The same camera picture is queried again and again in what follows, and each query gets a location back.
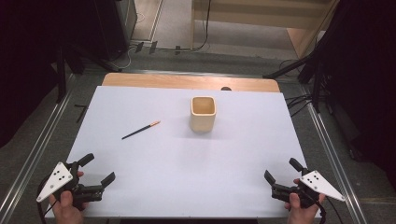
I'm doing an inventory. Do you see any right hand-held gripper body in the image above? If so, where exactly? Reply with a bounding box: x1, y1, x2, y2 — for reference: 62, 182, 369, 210
271, 169, 347, 209

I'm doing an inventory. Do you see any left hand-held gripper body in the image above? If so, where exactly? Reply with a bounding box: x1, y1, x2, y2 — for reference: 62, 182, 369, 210
35, 161, 104, 210

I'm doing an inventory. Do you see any black pencil with orange end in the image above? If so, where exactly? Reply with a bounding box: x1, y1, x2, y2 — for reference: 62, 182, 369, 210
120, 119, 162, 141

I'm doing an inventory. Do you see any beige square cup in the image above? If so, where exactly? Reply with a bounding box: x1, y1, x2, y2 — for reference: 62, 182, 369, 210
189, 95, 218, 133

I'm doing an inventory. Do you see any person's left hand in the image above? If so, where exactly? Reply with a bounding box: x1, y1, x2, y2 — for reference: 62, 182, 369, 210
49, 189, 91, 224

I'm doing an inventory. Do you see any person's right hand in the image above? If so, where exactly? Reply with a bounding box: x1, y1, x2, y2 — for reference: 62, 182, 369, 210
284, 178, 327, 224

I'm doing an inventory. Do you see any black hex key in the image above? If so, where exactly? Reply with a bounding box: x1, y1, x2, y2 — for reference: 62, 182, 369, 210
74, 104, 90, 124

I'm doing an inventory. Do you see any white table mat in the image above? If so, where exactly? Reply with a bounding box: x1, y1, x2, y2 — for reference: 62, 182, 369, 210
46, 85, 321, 219

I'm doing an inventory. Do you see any black metal stand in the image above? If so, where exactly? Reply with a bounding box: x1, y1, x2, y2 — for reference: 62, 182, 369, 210
54, 41, 123, 105
262, 0, 353, 114

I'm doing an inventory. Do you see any wooden table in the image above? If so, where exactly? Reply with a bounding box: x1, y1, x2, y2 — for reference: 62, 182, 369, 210
101, 72, 281, 93

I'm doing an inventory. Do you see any black cabinet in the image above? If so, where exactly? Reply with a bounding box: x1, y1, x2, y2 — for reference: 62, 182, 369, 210
92, 0, 138, 63

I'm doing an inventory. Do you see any light wooden shelf unit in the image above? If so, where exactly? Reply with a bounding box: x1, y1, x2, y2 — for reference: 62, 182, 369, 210
190, 0, 341, 60

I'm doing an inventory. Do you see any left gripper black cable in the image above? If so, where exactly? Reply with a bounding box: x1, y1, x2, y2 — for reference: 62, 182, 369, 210
35, 175, 60, 224

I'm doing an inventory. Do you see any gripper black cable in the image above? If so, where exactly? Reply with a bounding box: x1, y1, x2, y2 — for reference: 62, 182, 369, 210
316, 196, 344, 224
35, 175, 60, 224

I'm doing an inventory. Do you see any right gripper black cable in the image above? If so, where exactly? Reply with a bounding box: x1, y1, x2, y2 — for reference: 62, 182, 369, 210
316, 196, 344, 224

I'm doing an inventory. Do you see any aluminium floor rail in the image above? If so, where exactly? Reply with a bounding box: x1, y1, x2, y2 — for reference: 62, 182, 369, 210
0, 74, 77, 220
299, 84, 370, 224

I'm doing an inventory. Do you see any bundle of black cables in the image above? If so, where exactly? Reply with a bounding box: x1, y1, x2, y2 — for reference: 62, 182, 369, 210
283, 59, 314, 119

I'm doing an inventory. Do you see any white floor cable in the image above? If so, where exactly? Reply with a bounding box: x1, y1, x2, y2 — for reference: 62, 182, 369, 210
109, 45, 137, 71

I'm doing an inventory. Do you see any black floor cable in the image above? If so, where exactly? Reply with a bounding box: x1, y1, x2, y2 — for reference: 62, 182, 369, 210
155, 0, 213, 53

